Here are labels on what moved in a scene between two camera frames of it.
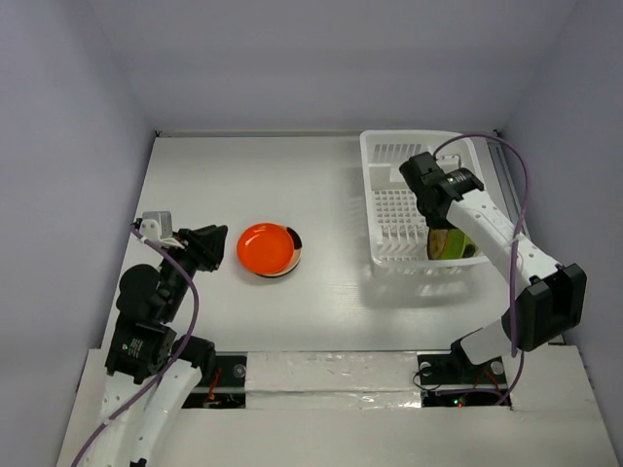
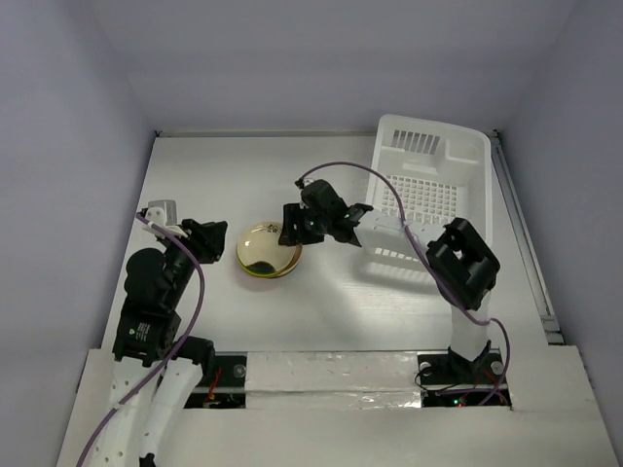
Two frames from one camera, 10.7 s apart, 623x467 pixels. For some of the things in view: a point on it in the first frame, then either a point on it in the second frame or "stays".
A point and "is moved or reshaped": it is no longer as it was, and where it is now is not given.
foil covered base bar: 332,380 stays
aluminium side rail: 508,184 stays
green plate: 457,241 is moved or reshaped
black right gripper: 433,214 → 296,225
